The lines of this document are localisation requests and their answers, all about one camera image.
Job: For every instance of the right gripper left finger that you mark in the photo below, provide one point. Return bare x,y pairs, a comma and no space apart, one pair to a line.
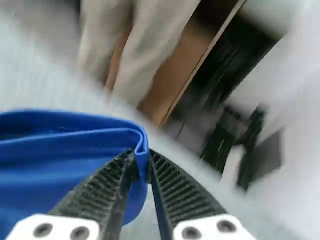
95,190

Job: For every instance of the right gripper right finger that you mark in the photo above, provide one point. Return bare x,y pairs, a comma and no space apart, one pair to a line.
180,190

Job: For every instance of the blue shirt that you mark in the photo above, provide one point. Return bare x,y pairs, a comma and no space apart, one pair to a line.
50,162

